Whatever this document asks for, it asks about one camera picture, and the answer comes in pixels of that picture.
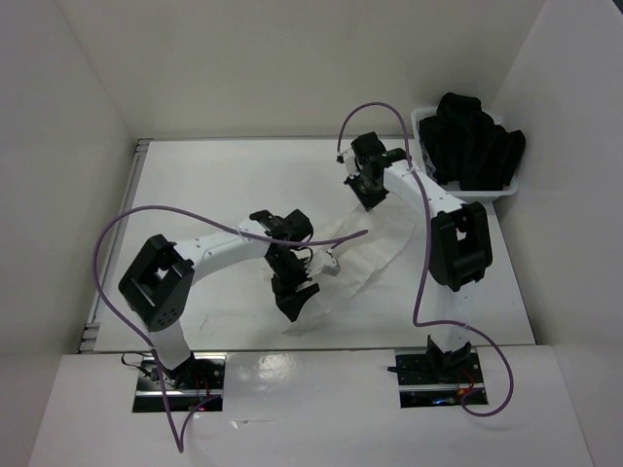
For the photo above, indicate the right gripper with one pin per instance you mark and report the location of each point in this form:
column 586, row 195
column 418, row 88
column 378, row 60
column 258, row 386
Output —
column 369, row 201

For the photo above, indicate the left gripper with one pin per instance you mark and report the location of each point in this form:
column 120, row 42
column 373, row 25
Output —
column 287, row 299

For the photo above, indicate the white pleated skirt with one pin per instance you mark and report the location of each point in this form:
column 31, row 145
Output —
column 362, row 261

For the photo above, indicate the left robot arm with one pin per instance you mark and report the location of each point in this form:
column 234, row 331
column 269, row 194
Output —
column 157, row 284

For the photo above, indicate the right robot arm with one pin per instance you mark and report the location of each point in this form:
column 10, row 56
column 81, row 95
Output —
column 457, row 244

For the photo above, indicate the white plastic basket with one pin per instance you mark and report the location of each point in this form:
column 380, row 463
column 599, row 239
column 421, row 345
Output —
column 421, row 159

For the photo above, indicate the black skirt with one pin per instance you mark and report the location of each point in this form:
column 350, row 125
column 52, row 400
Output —
column 464, row 144

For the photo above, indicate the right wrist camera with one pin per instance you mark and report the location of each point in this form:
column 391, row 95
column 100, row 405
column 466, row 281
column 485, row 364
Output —
column 348, row 160

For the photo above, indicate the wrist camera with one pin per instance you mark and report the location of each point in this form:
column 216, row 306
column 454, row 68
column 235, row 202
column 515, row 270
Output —
column 323, row 262
column 348, row 160

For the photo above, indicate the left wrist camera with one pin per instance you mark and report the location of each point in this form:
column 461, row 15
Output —
column 323, row 262

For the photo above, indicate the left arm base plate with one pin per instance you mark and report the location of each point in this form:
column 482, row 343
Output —
column 202, row 388

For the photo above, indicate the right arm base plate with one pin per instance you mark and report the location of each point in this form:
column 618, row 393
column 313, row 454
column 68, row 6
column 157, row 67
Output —
column 419, row 387

